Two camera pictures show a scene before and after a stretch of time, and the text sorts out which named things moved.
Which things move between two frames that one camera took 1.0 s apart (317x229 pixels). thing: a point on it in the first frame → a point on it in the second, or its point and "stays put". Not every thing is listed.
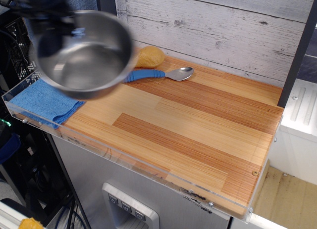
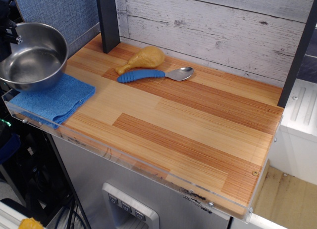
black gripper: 49,15 → 7,34
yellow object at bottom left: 30,223 stays put
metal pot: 95,58 → 38,62
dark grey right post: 300,52 stays put
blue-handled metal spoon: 179,74 stays put
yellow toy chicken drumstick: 149,57 stays put
